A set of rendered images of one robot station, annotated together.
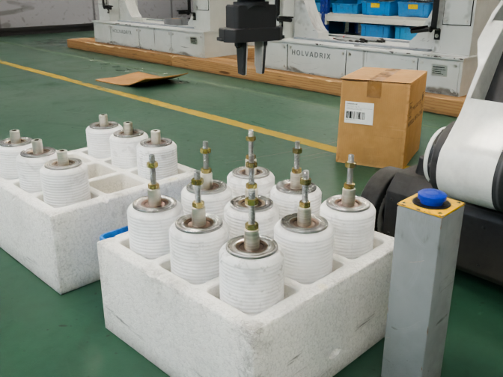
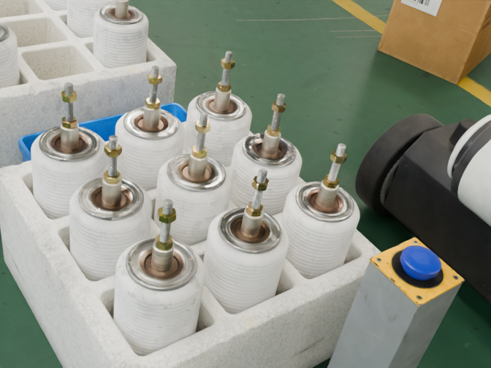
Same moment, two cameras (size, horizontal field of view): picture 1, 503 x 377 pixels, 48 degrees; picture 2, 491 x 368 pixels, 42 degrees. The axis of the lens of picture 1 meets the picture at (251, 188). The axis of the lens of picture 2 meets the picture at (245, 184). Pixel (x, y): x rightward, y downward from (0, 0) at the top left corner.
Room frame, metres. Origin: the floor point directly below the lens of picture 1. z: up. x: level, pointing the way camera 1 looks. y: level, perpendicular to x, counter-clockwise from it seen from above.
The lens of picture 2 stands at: (0.27, -0.09, 0.76)
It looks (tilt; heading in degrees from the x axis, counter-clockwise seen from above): 38 degrees down; 2
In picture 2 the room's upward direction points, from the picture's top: 11 degrees clockwise
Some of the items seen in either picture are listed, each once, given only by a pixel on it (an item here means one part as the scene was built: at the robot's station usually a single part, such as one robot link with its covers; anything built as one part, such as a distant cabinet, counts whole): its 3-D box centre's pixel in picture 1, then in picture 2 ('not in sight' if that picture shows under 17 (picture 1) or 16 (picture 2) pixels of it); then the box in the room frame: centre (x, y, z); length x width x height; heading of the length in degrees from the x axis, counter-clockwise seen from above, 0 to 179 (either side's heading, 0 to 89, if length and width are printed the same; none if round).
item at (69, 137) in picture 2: (154, 197); (69, 135); (0.90, 0.17, 0.26); 0.02 x 0.02 x 0.03
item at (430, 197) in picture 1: (431, 199); (419, 265); (0.75, -0.26, 0.32); 0.04 x 0.04 x 0.02
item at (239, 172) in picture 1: (251, 173); (221, 106); (1.07, 0.00, 0.25); 0.08 x 0.08 x 0.01
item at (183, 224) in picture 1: (198, 224); (111, 198); (0.82, 0.08, 0.25); 0.08 x 0.08 x 0.01
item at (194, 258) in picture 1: (200, 274); (109, 253); (0.82, 0.08, 0.16); 0.10 x 0.10 x 0.18
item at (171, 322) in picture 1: (251, 286); (184, 261); (0.91, 0.00, 0.09); 0.39 x 0.39 x 0.18; 45
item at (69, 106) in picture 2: (153, 176); (69, 110); (0.90, 0.17, 0.30); 0.01 x 0.01 x 0.08
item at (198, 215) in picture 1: (198, 215); (111, 190); (0.82, 0.08, 0.26); 0.02 x 0.02 x 0.03
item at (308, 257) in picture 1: (302, 274); (238, 282); (0.82, -0.08, 0.16); 0.10 x 0.10 x 0.18
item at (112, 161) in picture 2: (197, 193); (112, 164); (0.82, 0.08, 0.30); 0.01 x 0.01 x 0.08
